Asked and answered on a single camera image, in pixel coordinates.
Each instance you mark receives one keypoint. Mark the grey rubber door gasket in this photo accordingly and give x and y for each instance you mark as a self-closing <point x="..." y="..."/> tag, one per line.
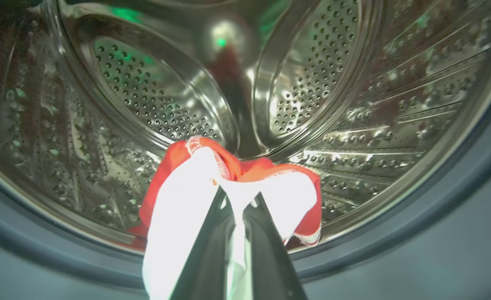
<point x="457" y="196"/>

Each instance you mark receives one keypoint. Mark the red and white garment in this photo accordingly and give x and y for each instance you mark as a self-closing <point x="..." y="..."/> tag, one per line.
<point x="178" y="208"/>

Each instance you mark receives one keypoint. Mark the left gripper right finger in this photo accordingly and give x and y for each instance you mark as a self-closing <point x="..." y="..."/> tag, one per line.
<point x="270" y="266"/>

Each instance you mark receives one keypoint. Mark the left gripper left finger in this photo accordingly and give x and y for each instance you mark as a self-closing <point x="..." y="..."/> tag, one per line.
<point x="208" y="266"/>

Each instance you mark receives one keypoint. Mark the perforated steel washer drum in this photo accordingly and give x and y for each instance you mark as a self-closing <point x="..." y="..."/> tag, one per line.
<point x="353" y="62"/>

